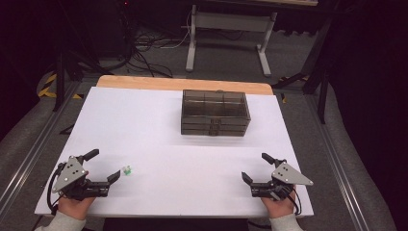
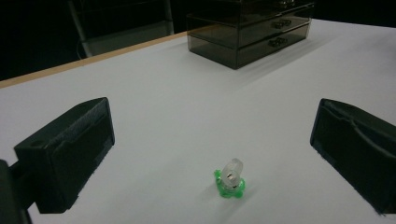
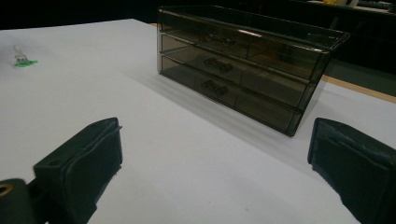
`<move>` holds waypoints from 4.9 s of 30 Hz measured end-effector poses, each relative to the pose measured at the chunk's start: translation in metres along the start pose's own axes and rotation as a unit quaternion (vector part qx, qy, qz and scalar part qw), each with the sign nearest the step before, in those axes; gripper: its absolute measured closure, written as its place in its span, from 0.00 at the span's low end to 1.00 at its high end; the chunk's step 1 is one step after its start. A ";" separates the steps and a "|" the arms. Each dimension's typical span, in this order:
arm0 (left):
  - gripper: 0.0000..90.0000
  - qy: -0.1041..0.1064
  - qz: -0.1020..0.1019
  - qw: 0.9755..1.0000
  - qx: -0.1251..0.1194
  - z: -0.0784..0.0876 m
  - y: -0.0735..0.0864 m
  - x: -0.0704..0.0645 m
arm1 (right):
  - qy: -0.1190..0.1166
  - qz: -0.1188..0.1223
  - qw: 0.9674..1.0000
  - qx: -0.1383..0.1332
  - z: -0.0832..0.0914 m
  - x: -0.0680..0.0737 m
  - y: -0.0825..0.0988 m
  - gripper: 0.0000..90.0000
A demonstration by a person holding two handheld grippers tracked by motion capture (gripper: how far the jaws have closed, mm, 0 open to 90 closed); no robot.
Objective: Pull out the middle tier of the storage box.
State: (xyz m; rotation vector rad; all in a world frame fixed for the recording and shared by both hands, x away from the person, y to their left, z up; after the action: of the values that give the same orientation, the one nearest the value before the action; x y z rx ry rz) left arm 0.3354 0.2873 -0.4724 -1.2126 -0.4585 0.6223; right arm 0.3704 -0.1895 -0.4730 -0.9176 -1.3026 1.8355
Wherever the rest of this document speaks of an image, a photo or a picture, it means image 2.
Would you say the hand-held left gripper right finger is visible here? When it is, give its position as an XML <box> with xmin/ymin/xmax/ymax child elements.
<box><xmin>309</xmin><ymin>98</ymin><xmax>396</xmax><ymax>216</ymax></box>

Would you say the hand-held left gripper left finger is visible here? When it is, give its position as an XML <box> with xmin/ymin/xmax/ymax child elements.
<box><xmin>13</xmin><ymin>96</ymin><xmax>116</xmax><ymax>215</ymax></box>

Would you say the green toy ring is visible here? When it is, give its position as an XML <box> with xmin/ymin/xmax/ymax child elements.
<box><xmin>213</xmin><ymin>158</ymin><xmax>247</xmax><ymax>199</ymax></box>

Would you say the smoky transparent drawer organizer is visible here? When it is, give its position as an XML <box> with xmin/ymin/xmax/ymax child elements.
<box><xmin>186</xmin><ymin>0</ymin><xmax>316</xmax><ymax>70</ymax></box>

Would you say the white metal table frame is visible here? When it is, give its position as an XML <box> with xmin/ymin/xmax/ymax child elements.
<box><xmin>67</xmin><ymin>0</ymin><xmax>176</xmax><ymax>59</ymax></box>

